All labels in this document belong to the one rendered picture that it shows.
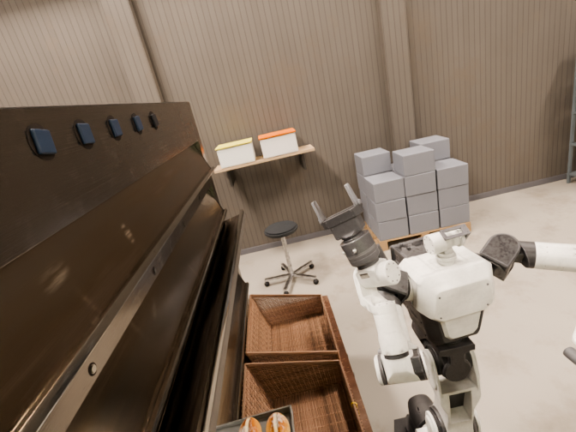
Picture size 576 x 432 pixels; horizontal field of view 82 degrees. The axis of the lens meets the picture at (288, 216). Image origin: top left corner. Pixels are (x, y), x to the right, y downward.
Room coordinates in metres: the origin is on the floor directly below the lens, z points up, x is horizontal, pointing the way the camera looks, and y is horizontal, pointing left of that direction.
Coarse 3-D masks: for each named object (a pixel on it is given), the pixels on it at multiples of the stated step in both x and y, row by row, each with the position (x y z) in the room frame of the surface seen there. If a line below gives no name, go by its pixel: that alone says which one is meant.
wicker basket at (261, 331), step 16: (256, 304) 1.93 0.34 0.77; (272, 304) 1.93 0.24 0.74; (288, 304) 1.93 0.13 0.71; (304, 304) 1.93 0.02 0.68; (320, 304) 1.93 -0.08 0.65; (256, 320) 1.77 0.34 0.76; (272, 320) 1.93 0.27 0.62; (288, 320) 1.92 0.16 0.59; (304, 320) 1.89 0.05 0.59; (256, 336) 1.62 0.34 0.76; (272, 336) 1.80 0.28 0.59; (288, 336) 1.76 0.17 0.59; (304, 336) 1.73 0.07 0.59; (320, 336) 1.70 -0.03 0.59; (256, 352) 1.39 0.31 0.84; (272, 352) 1.39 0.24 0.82; (288, 352) 1.39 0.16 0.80; (304, 352) 1.39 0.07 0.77; (320, 352) 1.39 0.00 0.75; (336, 352) 1.39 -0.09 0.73; (272, 368) 1.39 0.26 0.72
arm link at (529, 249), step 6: (522, 246) 0.95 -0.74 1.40; (528, 246) 0.94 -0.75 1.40; (534, 246) 0.93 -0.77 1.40; (522, 252) 0.95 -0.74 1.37; (528, 252) 0.93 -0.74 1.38; (534, 252) 0.92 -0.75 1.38; (516, 258) 0.96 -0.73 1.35; (522, 258) 0.95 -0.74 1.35; (528, 258) 0.92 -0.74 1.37; (534, 258) 0.91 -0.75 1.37; (522, 264) 0.96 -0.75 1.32; (528, 264) 0.92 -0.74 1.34; (534, 264) 0.91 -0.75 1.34
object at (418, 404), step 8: (408, 400) 1.36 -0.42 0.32; (416, 400) 1.32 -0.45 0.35; (424, 400) 1.30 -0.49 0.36; (408, 408) 1.33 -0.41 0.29; (416, 408) 1.28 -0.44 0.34; (424, 408) 1.26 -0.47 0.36; (408, 416) 1.36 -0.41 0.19; (416, 416) 1.25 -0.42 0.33; (424, 416) 1.22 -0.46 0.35; (400, 424) 1.34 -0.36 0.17; (408, 424) 1.31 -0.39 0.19; (416, 424) 1.22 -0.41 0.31
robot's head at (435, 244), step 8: (448, 232) 0.95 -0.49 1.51; (456, 232) 0.94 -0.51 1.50; (424, 240) 0.97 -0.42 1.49; (432, 240) 0.93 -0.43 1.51; (440, 240) 0.92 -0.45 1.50; (448, 240) 0.93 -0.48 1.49; (456, 240) 0.93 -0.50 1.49; (432, 248) 0.93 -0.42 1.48; (440, 248) 0.92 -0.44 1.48; (448, 248) 0.93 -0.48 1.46; (440, 256) 0.94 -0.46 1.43; (448, 256) 0.93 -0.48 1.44
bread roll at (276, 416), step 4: (276, 412) 0.69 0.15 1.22; (272, 416) 0.68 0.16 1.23; (276, 416) 0.67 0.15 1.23; (280, 416) 0.67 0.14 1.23; (284, 416) 0.68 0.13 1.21; (268, 420) 0.67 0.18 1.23; (272, 420) 0.66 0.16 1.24; (276, 420) 0.66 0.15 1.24; (280, 420) 0.66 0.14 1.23; (284, 420) 0.66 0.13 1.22; (268, 424) 0.66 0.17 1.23; (272, 424) 0.65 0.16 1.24; (276, 424) 0.64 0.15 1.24; (280, 424) 0.64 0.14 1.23; (284, 424) 0.65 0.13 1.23; (288, 424) 0.66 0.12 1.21; (268, 428) 0.65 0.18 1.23; (272, 428) 0.64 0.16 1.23; (276, 428) 0.64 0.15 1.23; (280, 428) 0.64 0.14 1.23; (284, 428) 0.64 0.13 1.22; (288, 428) 0.65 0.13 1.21
